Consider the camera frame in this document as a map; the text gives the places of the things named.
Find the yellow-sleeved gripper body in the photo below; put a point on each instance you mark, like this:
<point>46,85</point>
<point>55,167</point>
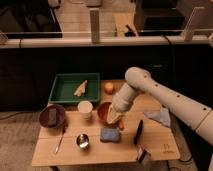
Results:
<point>113,116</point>

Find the blue sponge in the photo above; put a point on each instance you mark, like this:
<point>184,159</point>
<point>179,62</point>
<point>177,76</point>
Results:
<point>109,135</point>

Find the black handled brush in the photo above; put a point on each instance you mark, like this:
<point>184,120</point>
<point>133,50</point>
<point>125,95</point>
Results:
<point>142,152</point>

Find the beige cloth piece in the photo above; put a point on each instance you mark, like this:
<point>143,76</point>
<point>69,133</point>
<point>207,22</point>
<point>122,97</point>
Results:
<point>81,89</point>

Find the grey block in bowl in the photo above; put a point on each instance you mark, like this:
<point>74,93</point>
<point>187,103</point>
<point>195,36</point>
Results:
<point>52,120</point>

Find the green plastic tray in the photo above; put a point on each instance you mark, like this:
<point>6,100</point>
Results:
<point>65,85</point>

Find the wooden table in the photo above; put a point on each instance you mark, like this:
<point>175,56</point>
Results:
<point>157,139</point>

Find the metal spoon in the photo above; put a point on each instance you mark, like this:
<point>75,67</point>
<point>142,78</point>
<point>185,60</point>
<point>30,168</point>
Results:
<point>60,140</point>

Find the white plastic cup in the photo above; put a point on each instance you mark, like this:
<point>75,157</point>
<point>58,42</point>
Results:
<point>85,108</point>

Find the small carrot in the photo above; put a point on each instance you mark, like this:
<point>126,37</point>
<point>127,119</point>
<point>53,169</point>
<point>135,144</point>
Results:
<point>121,124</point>

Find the small steel cup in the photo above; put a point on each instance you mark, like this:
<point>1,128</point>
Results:
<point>82,141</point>

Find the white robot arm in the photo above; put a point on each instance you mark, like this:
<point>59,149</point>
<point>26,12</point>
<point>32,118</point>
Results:
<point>195,115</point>

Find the blue-grey cloth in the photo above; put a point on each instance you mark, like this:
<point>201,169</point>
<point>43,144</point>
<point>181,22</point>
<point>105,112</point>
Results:
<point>162,116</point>

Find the orange fruit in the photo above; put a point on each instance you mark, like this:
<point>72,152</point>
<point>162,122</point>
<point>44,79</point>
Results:
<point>109,87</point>

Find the dark red bowl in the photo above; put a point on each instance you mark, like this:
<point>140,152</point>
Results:
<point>44,115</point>

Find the orange bowl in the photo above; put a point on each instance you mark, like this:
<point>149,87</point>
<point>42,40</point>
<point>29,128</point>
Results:
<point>102,112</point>

